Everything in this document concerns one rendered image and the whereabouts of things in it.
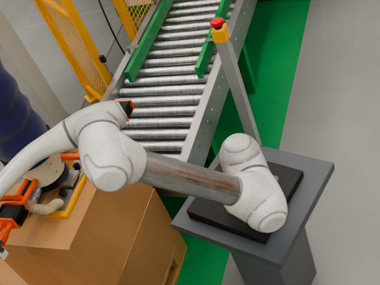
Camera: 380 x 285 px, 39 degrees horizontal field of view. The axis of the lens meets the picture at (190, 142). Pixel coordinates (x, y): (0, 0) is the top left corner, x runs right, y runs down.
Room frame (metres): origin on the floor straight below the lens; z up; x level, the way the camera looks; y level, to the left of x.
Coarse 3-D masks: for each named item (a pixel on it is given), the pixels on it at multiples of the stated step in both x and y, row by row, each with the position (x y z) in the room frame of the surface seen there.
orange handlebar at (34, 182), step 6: (66, 156) 1.67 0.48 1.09; (72, 156) 1.65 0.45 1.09; (78, 156) 1.64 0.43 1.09; (24, 180) 1.63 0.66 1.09; (36, 180) 1.61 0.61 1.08; (24, 186) 1.60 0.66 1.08; (30, 186) 1.58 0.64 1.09; (18, 192) 1.58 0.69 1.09; (30, 192) 1.56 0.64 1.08; (24, 198) 1.53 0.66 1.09; (24, 204) 1.51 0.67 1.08; (0, 222) 1.46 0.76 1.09; (0, 228) 1.43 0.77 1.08; (6, 228) 1.41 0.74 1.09; (0, 234) 1.40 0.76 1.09; (6, 234) 1.39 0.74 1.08; (6, 240) 1.38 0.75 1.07
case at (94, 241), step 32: (64, 160) 1.82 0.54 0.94; (96, 192) 1.56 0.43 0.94; (128, 192) 1.70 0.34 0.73; (32, 224) 1.53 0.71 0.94; (64, 224) 1.46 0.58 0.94; (96, 224) 1.48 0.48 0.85; (128, 224) 1.61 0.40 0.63; (32, 256) 1.44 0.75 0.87; (64, 256) 1.35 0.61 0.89; (96, 256) 1.40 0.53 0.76
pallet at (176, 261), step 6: (180, 234) 1.84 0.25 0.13; (180, 240) 1.82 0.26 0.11; (180, 246) 1.80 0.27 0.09; (186, 246) 1.83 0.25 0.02; (174, 252) 1.74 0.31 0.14; (180, 252) 1.78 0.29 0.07; (174, 258) 1.72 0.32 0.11; (180, 258) 1.76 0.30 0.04; (174, 264) 1.73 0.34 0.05; (180, 264) 1.74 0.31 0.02; (168, 270) 1.65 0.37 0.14; (174, 270) 1.72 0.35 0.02; (168, 276) 1.70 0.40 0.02; (174, 276) 1.68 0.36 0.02; (168, 282) 1.66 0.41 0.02; (174, 282) 1.65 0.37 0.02
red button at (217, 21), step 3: (216, 18) 2.24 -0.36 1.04; (219, 18) 2.23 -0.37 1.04; (222, 18) 2.23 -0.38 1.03; (210, 21) 2.24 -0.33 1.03; (213, 21) 2.22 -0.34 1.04; (216, 21) 2.21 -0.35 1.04; (219, 21) 2.20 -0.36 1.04; (222, 21) 2.20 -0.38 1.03; (210, 24) 2.22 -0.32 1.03; (213, 24) 2.20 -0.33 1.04; (216, 24) 2.20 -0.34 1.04; (219, 24) 2.19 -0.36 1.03; (222, 24) 2.19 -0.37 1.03; (213, 27) 2.20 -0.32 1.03; (216, 27) 2.19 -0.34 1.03; (219, 27) 2.20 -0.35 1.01
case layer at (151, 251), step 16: (160, 208) 1.81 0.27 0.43; (144, 224) 1.67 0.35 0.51; (160, 224) 1.75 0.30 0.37; (144, 240) 1.63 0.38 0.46; (160, 240) 1.70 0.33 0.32; (176, 240) 1.80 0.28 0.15; (128, 256) 1.51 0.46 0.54; (144, 256) 1.58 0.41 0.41; (160, 256) 1.65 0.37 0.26; (0, 272) 1.73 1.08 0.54; (128, 272) 1.47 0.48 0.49; (144, 272) 1.53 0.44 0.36; (160, 272) 1.60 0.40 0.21
